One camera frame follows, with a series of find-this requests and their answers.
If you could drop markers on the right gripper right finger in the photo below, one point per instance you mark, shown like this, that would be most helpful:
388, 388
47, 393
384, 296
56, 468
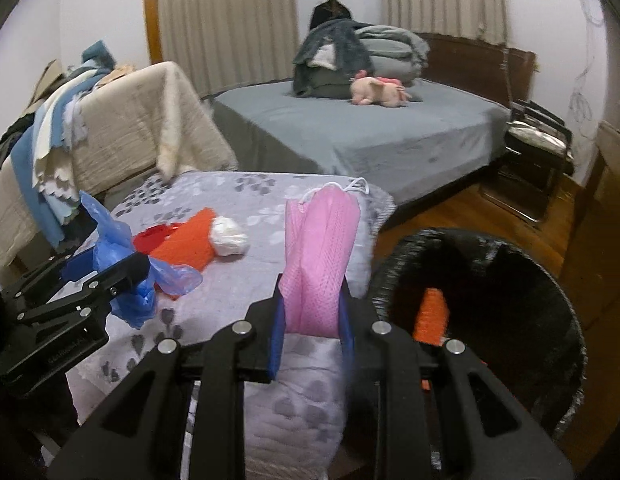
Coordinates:
345, 330

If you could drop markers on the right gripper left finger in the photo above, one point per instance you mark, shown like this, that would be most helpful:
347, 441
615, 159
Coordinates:
277, 335

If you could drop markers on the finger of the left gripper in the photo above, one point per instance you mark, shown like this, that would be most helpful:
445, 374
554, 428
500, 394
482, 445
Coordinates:
43, 295
78, 266

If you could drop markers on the red plastic bag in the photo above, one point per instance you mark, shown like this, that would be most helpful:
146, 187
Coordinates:
150, 239

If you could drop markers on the blue plastic bag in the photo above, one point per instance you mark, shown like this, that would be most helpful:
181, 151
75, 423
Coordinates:
133, 302

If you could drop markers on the orange foam net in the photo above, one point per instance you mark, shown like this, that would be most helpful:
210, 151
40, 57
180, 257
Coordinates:
431, 319
188, 244

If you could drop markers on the pink face mask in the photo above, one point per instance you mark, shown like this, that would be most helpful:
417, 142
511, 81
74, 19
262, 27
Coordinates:
320, 231

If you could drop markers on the white tissue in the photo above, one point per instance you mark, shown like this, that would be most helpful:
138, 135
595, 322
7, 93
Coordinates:
227, 238

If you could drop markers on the black lined trash bin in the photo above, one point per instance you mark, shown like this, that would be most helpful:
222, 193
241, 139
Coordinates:
505, 306

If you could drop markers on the grey floral quilt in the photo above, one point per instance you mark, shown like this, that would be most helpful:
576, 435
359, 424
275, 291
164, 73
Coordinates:
294, 425

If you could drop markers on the blue white cloth pile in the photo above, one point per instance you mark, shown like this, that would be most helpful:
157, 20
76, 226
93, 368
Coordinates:
42, 157

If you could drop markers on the beige quilt over chair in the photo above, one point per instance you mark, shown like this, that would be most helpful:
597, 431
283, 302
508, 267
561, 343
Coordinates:
151, 117

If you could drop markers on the bed with grey sheet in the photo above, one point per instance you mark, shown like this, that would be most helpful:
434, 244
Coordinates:
409, 152

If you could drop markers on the pink plush pig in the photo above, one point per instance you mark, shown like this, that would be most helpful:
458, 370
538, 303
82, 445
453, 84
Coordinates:
369, 90

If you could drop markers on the folded grey blanket pile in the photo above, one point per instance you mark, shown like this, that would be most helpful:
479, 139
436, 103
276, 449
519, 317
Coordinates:
338, 51

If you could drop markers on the black metal chair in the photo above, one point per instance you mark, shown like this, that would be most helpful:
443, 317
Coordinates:
537, 152

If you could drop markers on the brown wooden wardrobe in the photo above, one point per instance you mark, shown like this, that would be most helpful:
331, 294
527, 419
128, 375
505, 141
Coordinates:
591, 278

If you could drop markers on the left beige curtain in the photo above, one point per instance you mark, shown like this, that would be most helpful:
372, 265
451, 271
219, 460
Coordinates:
226, 44

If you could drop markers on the dark wooden headboard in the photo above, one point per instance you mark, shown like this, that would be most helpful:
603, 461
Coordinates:
498, 73

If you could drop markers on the wooden coat stand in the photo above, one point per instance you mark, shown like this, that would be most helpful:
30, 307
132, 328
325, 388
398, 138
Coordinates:
328, 10

